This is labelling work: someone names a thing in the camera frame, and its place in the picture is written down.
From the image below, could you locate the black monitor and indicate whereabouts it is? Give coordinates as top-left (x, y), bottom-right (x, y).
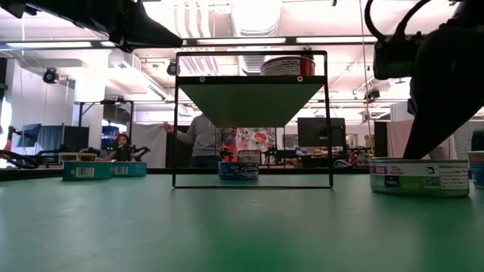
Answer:
top-left (296, 116), bottom-right (347, 148)
top-left (62, 125), bottom-right (91, 149)
top-left (15, 122), bottom-right (42, 148)

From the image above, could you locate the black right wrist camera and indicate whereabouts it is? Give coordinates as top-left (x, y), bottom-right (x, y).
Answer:
top-left (372, 32), bottom-right (428, 80)

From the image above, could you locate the floral poster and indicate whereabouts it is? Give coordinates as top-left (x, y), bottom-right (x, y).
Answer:
top-left (236, 127), bottom-right (277, 152)

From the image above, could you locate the wooden shelf with black frame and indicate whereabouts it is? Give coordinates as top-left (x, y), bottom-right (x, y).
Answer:
top-left (172, 50), bottom-right (334, 189)

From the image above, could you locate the thin hanging cable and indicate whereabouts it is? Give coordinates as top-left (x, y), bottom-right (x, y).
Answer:
top-left (358, 0), bottom-right (374, 147)

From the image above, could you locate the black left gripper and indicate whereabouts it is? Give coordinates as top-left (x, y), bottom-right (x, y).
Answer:
top-left (22, 0), bottom-right (185, 54)

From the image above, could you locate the blue fish-print seafood can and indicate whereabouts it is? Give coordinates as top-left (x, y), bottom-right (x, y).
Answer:
top-left (218, 161), bottom-right (261, 181)

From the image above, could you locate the black table frame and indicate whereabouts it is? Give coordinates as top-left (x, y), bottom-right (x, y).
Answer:
top-left (0, 165), bottom-right (371, 181)

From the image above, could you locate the person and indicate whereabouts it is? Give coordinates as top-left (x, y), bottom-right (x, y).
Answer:
top-left (107, 132), bottom-right (133, 162)
top-left (162, 113), bottom-right (237, 169)

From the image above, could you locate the beige curtain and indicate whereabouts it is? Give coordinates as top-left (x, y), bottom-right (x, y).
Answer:
top-left (386, 119), bottom-right (417, 158)

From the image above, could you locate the silver ventilation duct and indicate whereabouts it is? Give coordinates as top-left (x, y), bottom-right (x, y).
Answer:
top-left (230, 0), bottom-right (283, 76)

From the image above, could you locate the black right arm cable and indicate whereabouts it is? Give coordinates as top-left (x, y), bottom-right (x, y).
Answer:
top-left (365, 0), bottom-right (434, 41)

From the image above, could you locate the silver-lid seafood can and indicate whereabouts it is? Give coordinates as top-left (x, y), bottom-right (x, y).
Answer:
top-left (369, 157), bottom-right (470, 198)
top-left (259, 55), bottom-right (316, 76)

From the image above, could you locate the light wooden rack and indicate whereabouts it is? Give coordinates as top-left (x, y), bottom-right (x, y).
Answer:
top-left (58, 151), bottom-right (98, 163)

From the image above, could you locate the red curtain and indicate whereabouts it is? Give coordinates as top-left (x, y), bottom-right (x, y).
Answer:
top-left (221, 128), bottom-right (240, 164)

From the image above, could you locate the white curtain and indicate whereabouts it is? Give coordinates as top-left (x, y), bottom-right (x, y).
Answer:
top-left (130, 121), bottom-right (169, 158)

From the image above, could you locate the gold-lid pink salmon can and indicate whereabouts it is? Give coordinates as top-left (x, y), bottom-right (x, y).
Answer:
top-left (467, 150), bottom-right (484, 190)

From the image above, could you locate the black panel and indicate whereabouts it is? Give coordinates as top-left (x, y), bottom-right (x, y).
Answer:
top-left (165, 124), bottom-right (198, 169)

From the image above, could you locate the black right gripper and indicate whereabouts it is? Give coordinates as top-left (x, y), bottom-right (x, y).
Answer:
top-left (402, 0), bottom-right (484, 159)

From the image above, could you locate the black metal frame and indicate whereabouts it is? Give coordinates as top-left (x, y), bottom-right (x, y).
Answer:
top-left (77, 98), bottom-right (135, 156)

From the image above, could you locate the black ceiling light rail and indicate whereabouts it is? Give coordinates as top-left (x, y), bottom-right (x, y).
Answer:
top-left (0, 36), bottom-right (379, 50)

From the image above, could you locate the green-label silver-lid can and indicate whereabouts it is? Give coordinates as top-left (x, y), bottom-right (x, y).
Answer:
top-left (62, 161), bottom-right (114, 181)

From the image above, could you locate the blue-label silver-lid can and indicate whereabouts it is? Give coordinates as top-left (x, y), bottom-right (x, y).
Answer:
top-left (111, 161), bottom-right (148, 178)

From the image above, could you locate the green table mat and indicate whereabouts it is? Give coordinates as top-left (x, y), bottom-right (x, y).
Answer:
top-left (0, 173), bottom-right (484, 272)

